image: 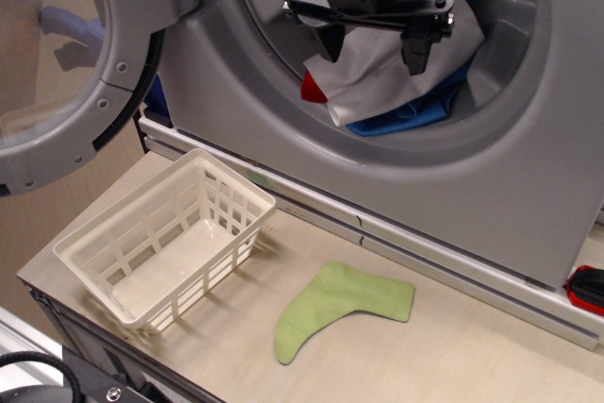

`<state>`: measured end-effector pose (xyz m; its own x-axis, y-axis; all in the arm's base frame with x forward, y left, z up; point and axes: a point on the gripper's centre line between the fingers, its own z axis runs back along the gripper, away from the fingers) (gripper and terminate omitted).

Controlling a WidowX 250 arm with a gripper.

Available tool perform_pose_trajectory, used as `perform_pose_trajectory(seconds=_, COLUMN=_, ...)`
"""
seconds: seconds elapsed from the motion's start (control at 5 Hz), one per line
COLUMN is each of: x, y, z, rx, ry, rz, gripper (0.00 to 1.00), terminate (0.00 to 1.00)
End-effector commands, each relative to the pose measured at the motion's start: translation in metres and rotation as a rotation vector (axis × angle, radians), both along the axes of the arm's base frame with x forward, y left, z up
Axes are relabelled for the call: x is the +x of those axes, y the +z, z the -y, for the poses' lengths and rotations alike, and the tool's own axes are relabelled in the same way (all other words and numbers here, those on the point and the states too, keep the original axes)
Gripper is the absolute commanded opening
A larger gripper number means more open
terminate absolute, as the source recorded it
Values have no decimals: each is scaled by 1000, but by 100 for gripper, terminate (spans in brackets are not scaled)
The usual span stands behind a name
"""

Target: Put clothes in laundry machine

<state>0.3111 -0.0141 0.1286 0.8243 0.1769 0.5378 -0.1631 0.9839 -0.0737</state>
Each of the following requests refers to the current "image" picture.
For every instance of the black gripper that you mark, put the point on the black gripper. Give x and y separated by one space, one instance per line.
324 21

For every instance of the white felt cloth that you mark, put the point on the white felt cloth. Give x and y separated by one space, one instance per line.
370 77

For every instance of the red felt cloth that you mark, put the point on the red felt cloth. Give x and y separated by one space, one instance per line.
310 91

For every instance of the white plastic laundry basket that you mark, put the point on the white plastic laundry basket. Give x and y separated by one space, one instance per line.
151 255

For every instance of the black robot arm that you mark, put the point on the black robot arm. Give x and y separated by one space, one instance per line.
420 24

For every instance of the grey toy washing machine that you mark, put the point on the grey toy washing machine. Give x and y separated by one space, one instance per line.
514 175

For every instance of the green felt sock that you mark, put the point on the green felt sock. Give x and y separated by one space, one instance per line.
336 291

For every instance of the grey round washer door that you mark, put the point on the grey round washer door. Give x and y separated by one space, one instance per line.
61 102

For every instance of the red and black tool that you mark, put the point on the red and black tool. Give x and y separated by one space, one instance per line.
584 289

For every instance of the blue plastic handle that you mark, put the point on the blue plastic handle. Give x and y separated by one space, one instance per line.
60 21

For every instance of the black metal bracket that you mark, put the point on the black metal bracket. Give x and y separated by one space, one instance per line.
98 386

